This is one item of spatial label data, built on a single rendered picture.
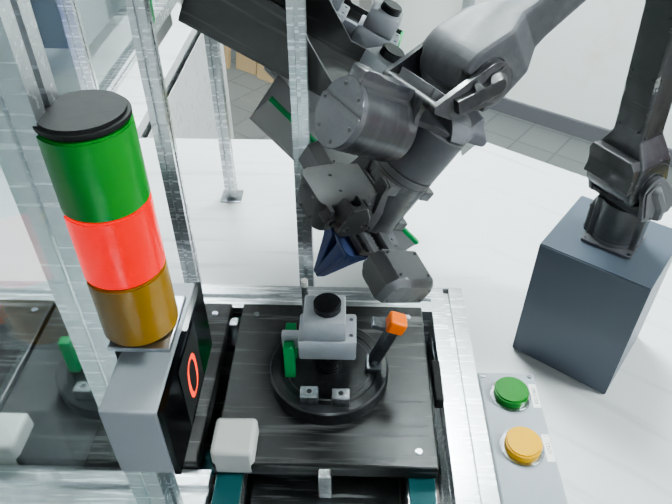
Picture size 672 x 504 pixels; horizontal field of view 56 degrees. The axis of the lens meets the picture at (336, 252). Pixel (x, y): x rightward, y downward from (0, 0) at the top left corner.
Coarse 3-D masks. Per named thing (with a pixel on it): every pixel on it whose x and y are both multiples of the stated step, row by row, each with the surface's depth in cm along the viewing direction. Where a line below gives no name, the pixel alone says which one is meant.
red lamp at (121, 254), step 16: (144, 208) 35; (80, 224) 34; (96, 224) 34; (112, 224) 34; (128, 224) 35; (144, 224) 36; (80, 240) 35; (96, 240) 35; (112, 240) 35; (128, 240) 35; (144, 240) 36; (160, 240) 38; (80, 256) 36; (96, 256) 36; (112, 256) 36; (128, 256) 36; (144, 256) 37; (160, 256) 38; (96, 272) 36; (112, 272) 36; (128, 272) 37; (144, 272) 37; (112, 288) 37; (128, 288) 37
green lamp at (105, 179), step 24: (48, 144) 31; (72, 144) 31; (96, 144) 31; (120, 144) 32; (48, 168) 33; (72, 168) 32; (96, 168) 32; (120, 168) 33; (144, 168) 35; (72, 192) 33; (96, 192) 33; (120, 192) 33; (144, 192) 35; (72, 216) 34; (96, 216) 34; (120, 216) 34
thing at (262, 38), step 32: (192, 0) 71; (224, 0) 70; (256, 0) 70; (320, 0) 81; (224, 32) 73; (256, 32) 72; (320, 32) 84; (288, 64) 74; (320, 64) 73; (352, 64) 84
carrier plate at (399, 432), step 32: (256, 320) 82; (288, 320) 82; (416, 320) 82; (256, 352) 78; (416, 352) 78; (256, 384) 74; (416, 384) 74; (224, 416) 71; (256, 416) 71; (288, 416) 71; (384, 416) 71; (416, 416) 71; (288, 448) 68; (320, 448) 68; (352, 448) 68; (384, 448) 68; (416, 448) 68
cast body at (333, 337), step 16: (304, 304) 68; (320, 304) 67; (336, 304) 67; (304, 320) 66; (320, 320) 66; (336, 320) 66; (352, 320) 71; (288, 336) 70; (304, 336) 68; (320, 336) 68; (336, 336) 68; (352, 336) 69; (304, 352) 69; (320, 352) 69; (336, 352) 69; (352, 352) 69
